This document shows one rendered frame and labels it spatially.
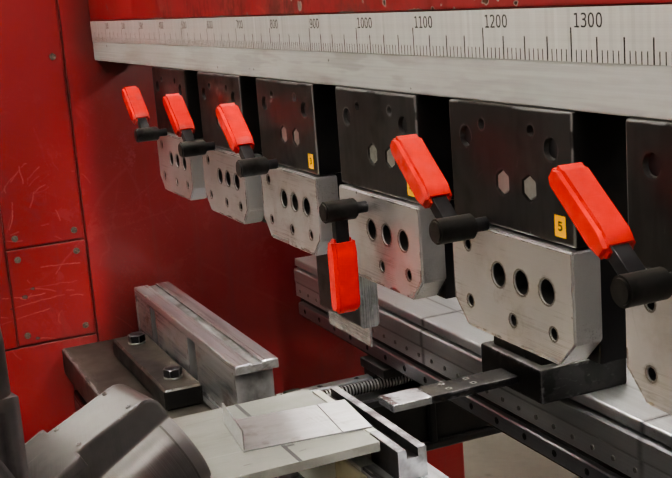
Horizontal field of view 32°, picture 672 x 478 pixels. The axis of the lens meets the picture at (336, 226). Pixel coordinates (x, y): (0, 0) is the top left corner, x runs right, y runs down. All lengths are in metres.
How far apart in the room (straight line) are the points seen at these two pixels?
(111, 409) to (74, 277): 1.36
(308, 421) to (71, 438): 0.59
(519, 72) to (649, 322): 0.19
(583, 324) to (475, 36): 0.21
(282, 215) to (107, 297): 0.84
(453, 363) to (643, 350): 0.82
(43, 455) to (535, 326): 0.34
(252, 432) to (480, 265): 0.41
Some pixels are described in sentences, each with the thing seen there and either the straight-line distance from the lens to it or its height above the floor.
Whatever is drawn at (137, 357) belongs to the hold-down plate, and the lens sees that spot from 1.77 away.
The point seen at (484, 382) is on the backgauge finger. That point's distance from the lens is 1.24.
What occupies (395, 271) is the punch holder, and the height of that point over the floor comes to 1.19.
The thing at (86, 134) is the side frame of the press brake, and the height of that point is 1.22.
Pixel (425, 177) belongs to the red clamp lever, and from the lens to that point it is 0.81.
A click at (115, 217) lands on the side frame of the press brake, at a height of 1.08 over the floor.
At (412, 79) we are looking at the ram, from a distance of 0.89.
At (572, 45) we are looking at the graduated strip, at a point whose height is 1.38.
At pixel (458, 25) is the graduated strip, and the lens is 0.82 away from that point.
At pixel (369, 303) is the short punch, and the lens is 1.12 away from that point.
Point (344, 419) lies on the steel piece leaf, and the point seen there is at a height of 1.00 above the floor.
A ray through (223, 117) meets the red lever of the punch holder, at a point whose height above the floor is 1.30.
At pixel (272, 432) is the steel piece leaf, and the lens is 1.16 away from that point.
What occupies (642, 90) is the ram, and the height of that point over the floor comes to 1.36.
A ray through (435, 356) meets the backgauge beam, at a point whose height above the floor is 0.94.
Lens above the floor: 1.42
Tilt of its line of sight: 12 degrees down
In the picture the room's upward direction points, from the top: 4 degrees counter-clockwise
